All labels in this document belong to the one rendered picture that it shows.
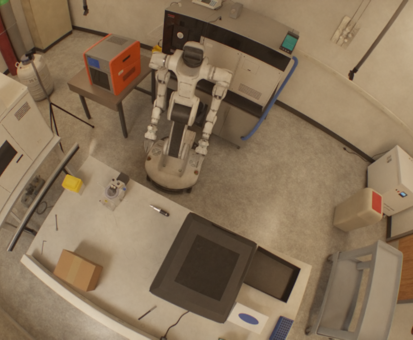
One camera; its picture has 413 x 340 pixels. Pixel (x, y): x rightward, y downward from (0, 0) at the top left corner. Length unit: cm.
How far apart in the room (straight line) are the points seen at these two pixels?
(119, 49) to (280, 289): 231
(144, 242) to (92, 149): 168
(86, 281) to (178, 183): 129
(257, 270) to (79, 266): 108
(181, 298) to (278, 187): 207
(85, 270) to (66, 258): 13
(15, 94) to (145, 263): 133
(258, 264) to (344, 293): 166
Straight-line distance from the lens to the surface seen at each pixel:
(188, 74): 148
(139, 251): 141
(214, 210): 245
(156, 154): 224
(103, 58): 208
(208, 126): 185
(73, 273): 133
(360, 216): 279
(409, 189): 348
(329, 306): 280
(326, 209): 316
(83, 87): 250
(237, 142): 269
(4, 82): 178
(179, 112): 168
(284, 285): 160
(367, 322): 239
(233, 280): 114
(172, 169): 222
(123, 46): 221
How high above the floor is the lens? 229
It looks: 62 degrees down
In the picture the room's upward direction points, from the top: 22 degrees clockwise
